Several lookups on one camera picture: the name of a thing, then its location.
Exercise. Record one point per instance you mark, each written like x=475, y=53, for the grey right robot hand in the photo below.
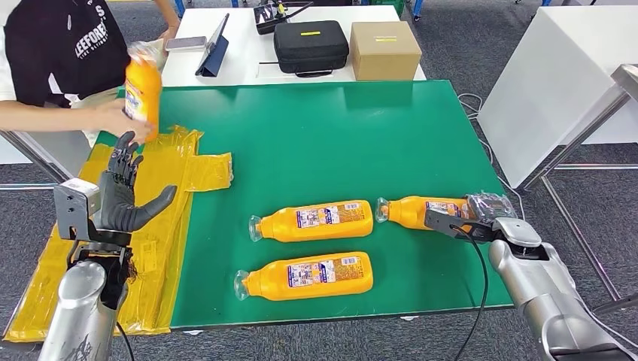
x=491, y=207

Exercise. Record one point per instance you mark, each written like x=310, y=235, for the person's right hand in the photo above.
x=117, y=122

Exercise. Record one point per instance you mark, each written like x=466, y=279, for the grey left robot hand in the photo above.
x=117, y=204

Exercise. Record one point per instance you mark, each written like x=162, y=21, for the orange detergent bottle clear cap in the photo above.
x=309, y=221
x=309, y=276
x=408, y=212
x=144, y=89

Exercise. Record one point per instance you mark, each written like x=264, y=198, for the person's left forearm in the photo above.
x=167, y=17

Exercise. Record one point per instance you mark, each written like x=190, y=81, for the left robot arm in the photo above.
x=79, y=309

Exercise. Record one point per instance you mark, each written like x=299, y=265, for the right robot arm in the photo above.
x=538, y=289

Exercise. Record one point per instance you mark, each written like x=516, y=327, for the person's right forearm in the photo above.
x=50, y=117

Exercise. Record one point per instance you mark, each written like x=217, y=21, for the grey desk with metal legs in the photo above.
x=55, y=149

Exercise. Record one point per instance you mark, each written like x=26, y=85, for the yellow taped plastic mat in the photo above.
x=159, y=279

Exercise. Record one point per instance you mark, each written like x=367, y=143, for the person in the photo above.
x=65, y=50

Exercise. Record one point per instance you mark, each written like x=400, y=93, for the grey smartphone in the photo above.
x=187, y=43

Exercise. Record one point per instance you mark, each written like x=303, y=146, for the tablet with navy case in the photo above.
x=215, y=51

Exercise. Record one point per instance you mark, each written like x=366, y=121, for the white side table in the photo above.
x=548, y=89

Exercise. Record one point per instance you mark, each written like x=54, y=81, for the blue metal rack leg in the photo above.
x=418, y=7
x=182, y=6

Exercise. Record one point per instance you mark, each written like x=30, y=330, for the black remote controller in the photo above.
x=268, y=19

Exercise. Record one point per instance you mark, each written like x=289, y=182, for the brown cardboard box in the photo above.
x=385, y=54

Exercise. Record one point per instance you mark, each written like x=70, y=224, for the black carry case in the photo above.
x=310, y=49

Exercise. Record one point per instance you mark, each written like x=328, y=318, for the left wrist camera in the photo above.
x=75, y=199

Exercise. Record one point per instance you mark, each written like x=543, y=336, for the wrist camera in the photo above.
x=75, y=199
x=443, y=221

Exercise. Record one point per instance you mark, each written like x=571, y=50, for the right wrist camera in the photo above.
x=443, y=221

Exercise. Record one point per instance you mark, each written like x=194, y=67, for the silver metal table frame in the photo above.
x=625, y=82

